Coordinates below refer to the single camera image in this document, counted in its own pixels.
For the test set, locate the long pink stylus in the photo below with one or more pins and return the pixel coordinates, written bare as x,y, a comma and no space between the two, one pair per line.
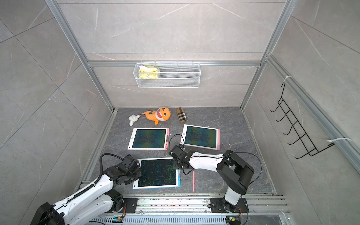
194,182

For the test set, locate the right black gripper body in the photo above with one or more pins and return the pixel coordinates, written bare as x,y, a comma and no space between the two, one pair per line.
179,164

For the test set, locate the yellow white cloth in basket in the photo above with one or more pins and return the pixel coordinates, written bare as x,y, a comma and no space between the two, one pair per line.
148,72

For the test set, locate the pink framed writing tablet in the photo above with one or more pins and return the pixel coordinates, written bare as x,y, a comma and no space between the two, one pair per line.
201,137
149,139

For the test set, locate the white wire mesh basket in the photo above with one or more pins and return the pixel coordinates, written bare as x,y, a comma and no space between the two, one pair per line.
172,75

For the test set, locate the orange shark plush toy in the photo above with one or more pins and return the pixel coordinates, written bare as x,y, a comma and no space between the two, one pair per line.
161,115

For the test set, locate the blue framed writing tablet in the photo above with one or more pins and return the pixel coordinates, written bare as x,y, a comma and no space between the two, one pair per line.
158,173

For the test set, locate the left pink framed writing tablet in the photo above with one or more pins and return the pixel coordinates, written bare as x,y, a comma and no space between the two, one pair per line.
149,139

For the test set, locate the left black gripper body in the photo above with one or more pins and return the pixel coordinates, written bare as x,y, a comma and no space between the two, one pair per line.
133,176

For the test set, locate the black wire hook rack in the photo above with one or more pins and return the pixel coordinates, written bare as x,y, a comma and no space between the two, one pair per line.
297,128

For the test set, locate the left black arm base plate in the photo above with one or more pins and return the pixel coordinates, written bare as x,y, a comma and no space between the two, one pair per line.
127,205

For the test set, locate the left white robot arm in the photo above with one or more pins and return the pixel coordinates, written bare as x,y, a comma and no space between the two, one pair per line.
94,199

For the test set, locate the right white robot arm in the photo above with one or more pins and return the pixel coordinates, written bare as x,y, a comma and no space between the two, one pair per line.
235,172

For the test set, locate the white small plush toy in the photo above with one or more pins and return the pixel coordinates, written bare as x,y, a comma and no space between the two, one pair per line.
133,118

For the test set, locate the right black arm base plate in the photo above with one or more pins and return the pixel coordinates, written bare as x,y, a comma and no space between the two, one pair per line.
219,205

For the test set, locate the right pink framed writing tablet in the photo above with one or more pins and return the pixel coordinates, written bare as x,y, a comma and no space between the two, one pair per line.
201,137

